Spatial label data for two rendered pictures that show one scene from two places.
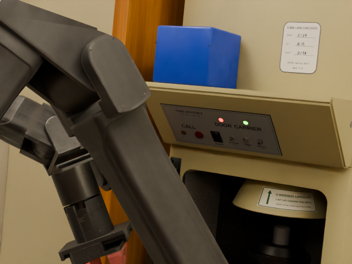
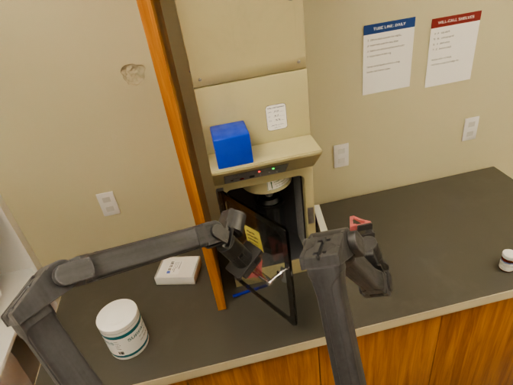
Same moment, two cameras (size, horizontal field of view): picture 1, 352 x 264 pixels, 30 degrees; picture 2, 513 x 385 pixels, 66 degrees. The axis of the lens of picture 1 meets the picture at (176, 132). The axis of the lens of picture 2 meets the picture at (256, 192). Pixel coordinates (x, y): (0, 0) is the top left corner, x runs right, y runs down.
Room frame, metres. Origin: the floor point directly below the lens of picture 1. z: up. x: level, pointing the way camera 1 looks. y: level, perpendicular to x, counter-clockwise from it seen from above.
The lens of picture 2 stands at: (0.23, 0.57, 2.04)
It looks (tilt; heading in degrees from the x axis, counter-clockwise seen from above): 33 degrees down; 322
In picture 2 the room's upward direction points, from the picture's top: 9 degrees counter-clockwise
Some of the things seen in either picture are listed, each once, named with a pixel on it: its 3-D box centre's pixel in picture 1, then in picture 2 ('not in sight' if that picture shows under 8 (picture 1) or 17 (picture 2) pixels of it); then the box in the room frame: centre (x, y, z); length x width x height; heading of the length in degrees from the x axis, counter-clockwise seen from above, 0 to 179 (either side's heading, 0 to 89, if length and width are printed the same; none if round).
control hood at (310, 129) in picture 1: (240, 122); (265, 166); (1.01, -0.10, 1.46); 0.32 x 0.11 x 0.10; 58
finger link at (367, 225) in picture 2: not in sight; (357, 228); (0.79, -0.26, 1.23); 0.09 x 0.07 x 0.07; 148
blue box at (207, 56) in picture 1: (197, 58); (231, 144); (1.06, -0.02, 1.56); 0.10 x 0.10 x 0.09; 58
